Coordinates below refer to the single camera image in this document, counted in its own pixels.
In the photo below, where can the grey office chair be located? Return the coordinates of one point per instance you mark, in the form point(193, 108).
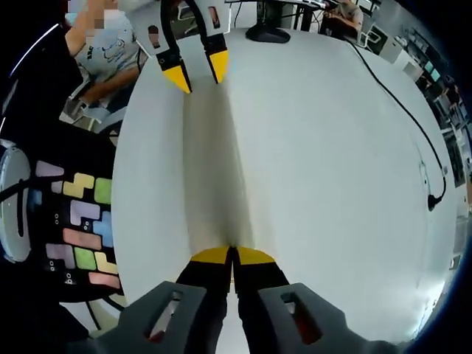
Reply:
point(107, 118)

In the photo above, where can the black monitor stand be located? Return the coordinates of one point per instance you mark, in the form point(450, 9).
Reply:
point(267, 35)

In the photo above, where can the beige cutlery case lid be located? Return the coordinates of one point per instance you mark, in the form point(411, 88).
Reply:
point(206, 166)

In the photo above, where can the beige cutlery case base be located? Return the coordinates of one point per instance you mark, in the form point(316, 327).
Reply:
point(243, 206)

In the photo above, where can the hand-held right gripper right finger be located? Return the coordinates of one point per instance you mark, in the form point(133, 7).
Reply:
point(258, 280)

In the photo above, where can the white worn device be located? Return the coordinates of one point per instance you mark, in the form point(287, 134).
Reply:
point(9, 236)

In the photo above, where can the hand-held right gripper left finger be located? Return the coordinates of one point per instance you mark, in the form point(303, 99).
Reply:
point(206, 280)

